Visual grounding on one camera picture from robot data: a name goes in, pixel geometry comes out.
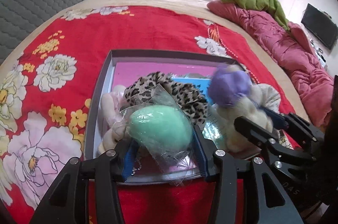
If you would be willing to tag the plush bear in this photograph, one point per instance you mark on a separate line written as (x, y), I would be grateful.
(232, 89)

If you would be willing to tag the white television cabinet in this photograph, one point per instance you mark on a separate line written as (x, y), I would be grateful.
(318, 51)

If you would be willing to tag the green sponge egg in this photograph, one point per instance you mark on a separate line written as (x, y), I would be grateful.
(161, 126)

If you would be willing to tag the black television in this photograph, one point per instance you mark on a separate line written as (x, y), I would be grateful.
(319, 26)

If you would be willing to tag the green blanket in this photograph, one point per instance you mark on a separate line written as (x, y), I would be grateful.
(250, 1)

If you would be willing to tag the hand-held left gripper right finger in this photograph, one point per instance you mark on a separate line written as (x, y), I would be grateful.
(202, 158)

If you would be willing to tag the leopard print scrunchie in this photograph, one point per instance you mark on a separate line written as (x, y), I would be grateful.
(184, 97)

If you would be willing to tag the white plush bunny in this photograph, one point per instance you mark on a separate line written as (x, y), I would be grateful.
(108, 105)

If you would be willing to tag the red floral blanket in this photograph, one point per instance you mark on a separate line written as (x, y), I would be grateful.
(158, 28)

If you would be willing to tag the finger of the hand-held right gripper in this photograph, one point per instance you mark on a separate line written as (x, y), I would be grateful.
(277, 119)
(256, 129)

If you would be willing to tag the pink quilt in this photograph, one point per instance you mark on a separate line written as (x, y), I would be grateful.
(277, 39)

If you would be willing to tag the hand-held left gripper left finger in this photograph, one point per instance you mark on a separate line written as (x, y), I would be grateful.
(129, 160)

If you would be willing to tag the grey cardboard box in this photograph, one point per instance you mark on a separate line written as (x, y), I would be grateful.
(101, 92)

